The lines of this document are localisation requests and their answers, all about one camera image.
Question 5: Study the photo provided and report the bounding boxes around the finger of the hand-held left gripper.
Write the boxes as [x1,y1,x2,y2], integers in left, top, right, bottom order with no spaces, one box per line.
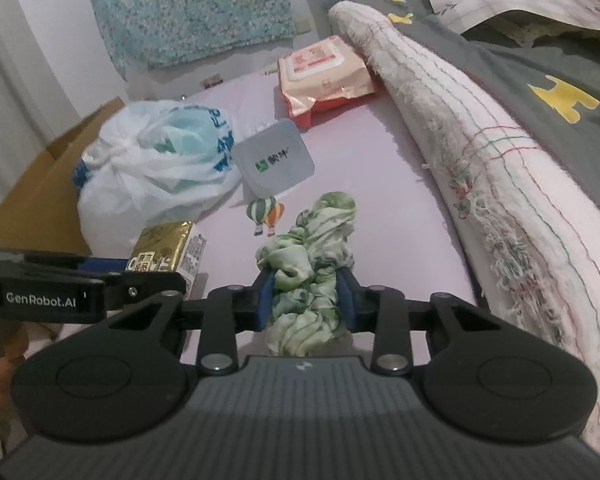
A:
[0,246,132,278]
[102,270,187,313]

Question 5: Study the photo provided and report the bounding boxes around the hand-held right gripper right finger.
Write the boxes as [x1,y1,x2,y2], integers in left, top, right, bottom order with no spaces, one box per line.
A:
[335,269,498,377]

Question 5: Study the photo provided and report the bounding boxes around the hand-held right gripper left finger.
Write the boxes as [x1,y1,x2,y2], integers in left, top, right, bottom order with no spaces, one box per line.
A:
[107,270,276,377]

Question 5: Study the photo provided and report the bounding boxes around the gold foil packet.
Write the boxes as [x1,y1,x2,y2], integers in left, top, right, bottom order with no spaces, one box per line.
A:
[129,220,208,291]

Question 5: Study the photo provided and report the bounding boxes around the green white fabric scrunchie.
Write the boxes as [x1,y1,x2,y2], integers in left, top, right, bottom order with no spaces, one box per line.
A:
[255,190,358,358]

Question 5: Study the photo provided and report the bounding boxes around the white plastic bag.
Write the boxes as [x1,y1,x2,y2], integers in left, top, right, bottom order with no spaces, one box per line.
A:
[71,100,243,256]

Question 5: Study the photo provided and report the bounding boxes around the brown cardboard box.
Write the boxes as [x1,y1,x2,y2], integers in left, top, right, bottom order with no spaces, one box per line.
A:
[0,97,126,256]

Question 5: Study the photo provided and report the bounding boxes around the pink printed bed sheet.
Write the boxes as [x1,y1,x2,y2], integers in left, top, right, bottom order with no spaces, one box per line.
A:
[60,72,486,361]

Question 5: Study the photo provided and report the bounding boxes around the grey square packet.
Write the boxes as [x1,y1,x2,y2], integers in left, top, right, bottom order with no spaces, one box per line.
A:
[230,119,316,200]

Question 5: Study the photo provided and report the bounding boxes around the pink wet wipes packet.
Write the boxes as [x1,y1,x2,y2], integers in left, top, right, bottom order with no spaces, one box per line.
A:
[277,35,381,131]

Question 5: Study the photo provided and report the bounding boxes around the teal floral cloth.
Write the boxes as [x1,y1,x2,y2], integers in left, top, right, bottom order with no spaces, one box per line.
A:
[82,0,298,83]

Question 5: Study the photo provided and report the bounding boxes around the grey blanket yellow prints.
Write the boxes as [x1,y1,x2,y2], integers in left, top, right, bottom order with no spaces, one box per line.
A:
[350,0,600,241]

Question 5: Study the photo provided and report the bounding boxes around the checked pale pillow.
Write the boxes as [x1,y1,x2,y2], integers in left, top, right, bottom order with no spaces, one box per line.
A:
[424,0,600,36]

